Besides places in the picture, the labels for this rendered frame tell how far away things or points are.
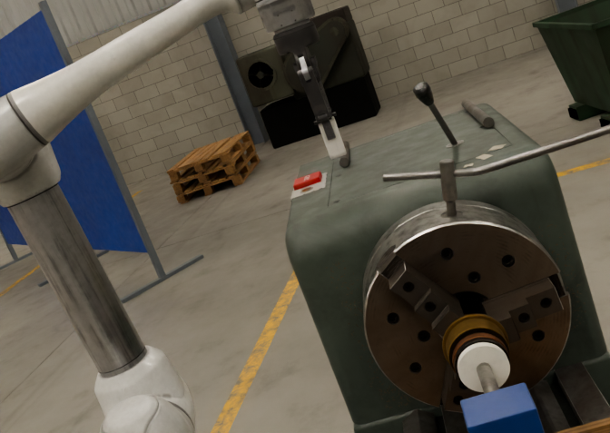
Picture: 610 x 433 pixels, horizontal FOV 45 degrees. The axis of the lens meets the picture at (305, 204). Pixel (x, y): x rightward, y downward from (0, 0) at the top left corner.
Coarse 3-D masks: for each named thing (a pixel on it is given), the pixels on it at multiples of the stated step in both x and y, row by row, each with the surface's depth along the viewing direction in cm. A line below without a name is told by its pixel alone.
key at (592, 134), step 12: (588, 132) 104; (600, 132) 103; (552, 144) 106; (564, 144) 105; (516, 156) 108; (528, 156) 107; (480, 168) 110; (492, 168) 110; (384, 180) 116; (396, 180) 115
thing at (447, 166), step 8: (448, 160) 112; (440, 168) 112; (448, 168) 111; (448, 176) 112; (448, 184) 112; (456, 184) 113; (448, 192) 112; (456, 192) 113; (448, 200) 113; (456, 200) 113; (448, 208) 113; (448, 216) 114
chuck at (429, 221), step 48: (432, 240) 111; (480, 240) 110; (528, 240) 110; (384, 288) 113; (480, 288) 112; (384, 336) 116; (432, 336) 115; (528, 336) 114; (432, 384) 117; (528, 384) 116
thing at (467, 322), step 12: (456, 324) 105; (468, 324) 103; (480, 324) 103; (492, 324) 104; (444, 336) 106; (456, 336) 103; (468, 336) 101; (480, 336) 100; (492, 336) 101; (504, 336) 103; (444, 348) 106; (456, 348) 101; (504, 348) 99; (456, 360) 100; (456, 372) 101
